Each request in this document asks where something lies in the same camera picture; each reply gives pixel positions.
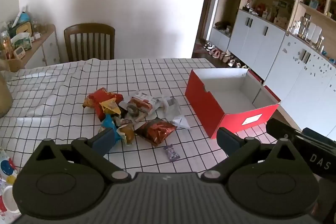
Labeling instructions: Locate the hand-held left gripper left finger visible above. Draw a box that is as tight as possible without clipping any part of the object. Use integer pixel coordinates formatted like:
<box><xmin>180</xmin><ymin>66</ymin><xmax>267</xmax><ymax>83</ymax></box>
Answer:
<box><xmin>34</xmin><ymin>127</ymin><xmax>132</xmax><ymax>184</ymax></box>

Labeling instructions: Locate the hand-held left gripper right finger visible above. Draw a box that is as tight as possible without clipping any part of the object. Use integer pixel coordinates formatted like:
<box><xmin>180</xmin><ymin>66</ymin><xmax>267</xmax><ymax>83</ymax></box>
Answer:
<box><xmin>200</xmin><ymin>127</ymin><xmax>303</xmax><ymax>184</ymax></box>

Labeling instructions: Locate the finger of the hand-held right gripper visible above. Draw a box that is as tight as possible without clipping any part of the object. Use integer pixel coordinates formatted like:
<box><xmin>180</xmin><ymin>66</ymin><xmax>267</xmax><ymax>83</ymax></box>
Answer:
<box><xmin>266</xmin><ymin>118</ymin><xmax>307</xmax><ymax>147</ymax></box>

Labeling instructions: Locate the blue snack packet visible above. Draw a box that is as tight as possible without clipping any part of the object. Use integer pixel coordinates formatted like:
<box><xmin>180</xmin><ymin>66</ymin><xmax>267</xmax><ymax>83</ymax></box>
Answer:
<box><xmin>98</xmin><ymin>114</ymin><xmax>124</xmax><ymax>144</ymax></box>

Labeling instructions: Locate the round pastry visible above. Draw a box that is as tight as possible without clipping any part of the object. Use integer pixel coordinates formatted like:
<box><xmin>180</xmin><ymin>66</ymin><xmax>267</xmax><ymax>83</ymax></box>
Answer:
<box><xmin>116</xmin><ymin>124</ymin><xmax>136</xmax><ymax>146</ymax></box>

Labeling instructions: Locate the yellow candy packet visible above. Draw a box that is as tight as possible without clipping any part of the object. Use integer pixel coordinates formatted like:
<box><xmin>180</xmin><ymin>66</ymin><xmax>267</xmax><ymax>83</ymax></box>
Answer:
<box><xmin>99</xmin><ymin>98</ymin><xmax>122</xmax><ymax>116</ymax></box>

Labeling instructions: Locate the red gold-print snack bag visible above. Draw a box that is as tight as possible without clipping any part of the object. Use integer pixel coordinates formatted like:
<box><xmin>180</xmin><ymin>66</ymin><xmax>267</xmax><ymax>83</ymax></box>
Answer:
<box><xmin>83</xmin><ymin>88</ymin><xmax>124</xmax><ymax>121</ymax></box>

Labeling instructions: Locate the red cardboard box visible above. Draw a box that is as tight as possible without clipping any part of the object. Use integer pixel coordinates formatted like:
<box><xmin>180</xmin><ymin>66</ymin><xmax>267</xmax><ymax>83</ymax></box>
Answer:
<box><xmin>184</xmin><ymin>68</ymin><xmax>282</xmax><ymax>139</ymax></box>

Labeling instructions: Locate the brown orange chip bag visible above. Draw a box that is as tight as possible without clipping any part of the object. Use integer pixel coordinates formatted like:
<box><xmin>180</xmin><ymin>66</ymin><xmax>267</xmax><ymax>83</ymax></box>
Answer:
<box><xmin>134</xmin><ymin>117</ymin><xmax>178</xmax><ymax>146</ymax></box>

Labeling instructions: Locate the white and red snack packet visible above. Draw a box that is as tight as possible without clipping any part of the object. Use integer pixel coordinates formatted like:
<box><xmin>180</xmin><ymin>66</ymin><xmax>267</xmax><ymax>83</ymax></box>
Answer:
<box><xmin>127</xmin><ymin>91</ymin><xmax>161</xmax><ymax>115</ymax></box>

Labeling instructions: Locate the small purple packet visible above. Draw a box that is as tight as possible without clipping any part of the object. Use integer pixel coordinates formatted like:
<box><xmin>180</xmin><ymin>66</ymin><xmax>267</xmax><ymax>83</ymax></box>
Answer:
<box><xmin>163</xmin><ymin>144</ymin><xmax>180</xmax><ymax>162</ymax></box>

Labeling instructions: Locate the clear plastic packet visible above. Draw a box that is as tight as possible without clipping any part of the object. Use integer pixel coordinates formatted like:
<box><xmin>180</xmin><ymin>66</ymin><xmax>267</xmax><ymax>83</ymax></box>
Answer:
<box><xmin>160</xmin><ymin>95</ymin><xmax>182</xmax><ymax>122</ymax></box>

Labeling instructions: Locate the round brown cookie packet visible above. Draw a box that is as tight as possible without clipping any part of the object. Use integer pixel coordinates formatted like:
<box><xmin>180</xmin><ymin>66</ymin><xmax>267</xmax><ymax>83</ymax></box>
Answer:
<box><xmin>126</xmin><ymin>105</ymin><xmax>142</xmax><ymax>117</ymax></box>

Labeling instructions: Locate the white crumpled wrapper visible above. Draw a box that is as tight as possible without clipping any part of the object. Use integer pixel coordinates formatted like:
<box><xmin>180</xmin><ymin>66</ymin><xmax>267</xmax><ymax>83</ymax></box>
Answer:
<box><xmin>171</xmin><ymin>115</ymin><xmax>191</xmax><ymax>130</ymax></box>

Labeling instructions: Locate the white checkered tablecloth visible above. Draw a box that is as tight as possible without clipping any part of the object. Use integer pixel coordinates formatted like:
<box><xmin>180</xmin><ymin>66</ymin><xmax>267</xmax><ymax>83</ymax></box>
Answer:
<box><xmin>0</xmin><ymin>57</ymin><xmax>285</xmax><ymax>180</ymax></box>

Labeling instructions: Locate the row of shoes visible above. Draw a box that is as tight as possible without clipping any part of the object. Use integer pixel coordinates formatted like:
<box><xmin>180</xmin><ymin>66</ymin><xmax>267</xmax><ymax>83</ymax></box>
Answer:
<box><xmin>203</xmin><ymin>42</ymin><xmax>248</xmax><ymax>68</ymax></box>

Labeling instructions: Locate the pink floor rug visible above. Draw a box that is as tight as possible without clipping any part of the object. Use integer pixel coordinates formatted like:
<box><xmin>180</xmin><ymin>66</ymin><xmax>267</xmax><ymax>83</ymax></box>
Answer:
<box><xmin>194</xmin><ymin>39</ymin><xmax>209</xmax><ymax>52</ymax></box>

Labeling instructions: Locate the colourful printed cloth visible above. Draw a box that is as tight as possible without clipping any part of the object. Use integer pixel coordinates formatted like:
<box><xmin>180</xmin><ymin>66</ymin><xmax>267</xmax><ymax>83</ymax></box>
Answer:
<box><xmin>0</xmin><ymin>147</ymin><xmax>22</xmax><ymax>223</ymax></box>

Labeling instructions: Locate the group of glass bottles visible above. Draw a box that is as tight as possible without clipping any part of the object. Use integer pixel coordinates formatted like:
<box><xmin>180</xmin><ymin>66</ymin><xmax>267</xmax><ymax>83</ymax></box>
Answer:
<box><xmin>287</xmin><ymin>13</ymin><xmax>326</xmax><ymax>52</ymax></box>

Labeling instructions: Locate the white sideboard with wooden top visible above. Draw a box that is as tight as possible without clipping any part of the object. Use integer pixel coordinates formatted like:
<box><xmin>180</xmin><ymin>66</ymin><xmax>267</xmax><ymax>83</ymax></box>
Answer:
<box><xmin>16</xmin><ymin>24</ymin><xmax>61</xmax><ymax>70</ymax></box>

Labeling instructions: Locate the wooden chair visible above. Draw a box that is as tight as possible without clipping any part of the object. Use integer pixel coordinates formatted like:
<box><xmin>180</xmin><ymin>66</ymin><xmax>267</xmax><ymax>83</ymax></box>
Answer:
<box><xmin>64</xmin><ymin>23</ymin><xmax>116</xmax><ymax>62</ymax></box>

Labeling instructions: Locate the group of shelf ornaments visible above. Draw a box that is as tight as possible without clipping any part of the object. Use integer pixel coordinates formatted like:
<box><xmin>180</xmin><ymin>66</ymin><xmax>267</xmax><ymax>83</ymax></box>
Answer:
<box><xmin>241</xmin><ymin>0</ymin><xmax>293</xmax><ymax>28</ymax></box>

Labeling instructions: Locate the small white timer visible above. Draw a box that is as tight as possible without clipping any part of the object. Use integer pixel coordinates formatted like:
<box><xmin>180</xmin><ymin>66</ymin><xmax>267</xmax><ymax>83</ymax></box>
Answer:
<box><xmin>13</xmin><ymin>47</ymin><xmax>27</xmax><ymax>60</ymax></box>

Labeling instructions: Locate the brown wooden door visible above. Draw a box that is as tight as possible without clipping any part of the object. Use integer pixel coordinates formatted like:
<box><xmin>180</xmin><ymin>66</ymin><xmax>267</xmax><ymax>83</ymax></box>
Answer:
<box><xmin>192</xmin><ymin>0</ymin><xmax>222</xmax><ymax>59</ymax></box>

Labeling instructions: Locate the white green tissue box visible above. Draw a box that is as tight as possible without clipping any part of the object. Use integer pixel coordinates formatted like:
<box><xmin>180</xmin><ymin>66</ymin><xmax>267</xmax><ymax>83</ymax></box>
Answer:
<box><xmin>10</xmin><ymin>32</ymin><xmax>34</xmax><ymax>51</ymax></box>

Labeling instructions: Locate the orange bottle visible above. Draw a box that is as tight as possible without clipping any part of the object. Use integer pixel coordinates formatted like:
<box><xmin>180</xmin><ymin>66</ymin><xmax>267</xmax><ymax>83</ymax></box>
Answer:
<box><xmin>0</xmin><ymin>31</ymin><xmax>14</xmax><ymax>60</ymax></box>

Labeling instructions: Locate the yellow box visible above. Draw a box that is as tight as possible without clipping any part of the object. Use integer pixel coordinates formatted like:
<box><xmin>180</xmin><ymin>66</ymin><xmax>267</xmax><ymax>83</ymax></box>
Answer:
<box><xmin>16</xmin><ymin>22</ymin><xmax>33</xmax><ymax>35</ymax></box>

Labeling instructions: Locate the white and wood wall cabinet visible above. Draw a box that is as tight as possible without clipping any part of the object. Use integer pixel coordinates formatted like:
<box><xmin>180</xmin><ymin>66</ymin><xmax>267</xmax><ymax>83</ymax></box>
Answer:
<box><xmin>209</xmin><ymin>0</ymin><xmax>336</xmax><ymax>136</ymax></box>

